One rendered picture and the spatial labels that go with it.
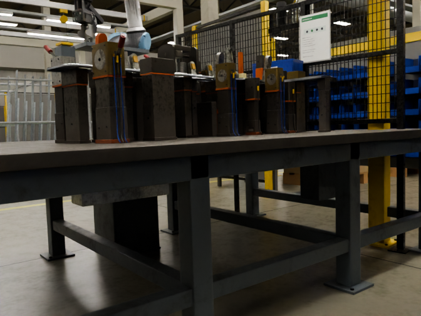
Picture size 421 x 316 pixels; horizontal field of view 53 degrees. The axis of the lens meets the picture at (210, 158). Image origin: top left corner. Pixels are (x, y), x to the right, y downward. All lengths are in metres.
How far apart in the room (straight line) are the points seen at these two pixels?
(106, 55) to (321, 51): 1.65
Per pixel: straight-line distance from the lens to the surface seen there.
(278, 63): 2.83
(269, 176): 4.45
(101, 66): 1.61
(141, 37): 2.62
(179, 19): 9.53
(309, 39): 2.94
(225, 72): 2.03
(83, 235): 2.25
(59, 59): 1.90
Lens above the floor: 0.75
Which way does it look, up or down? 4 degrees down
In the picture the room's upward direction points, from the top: 2 degrees counter-clockwise
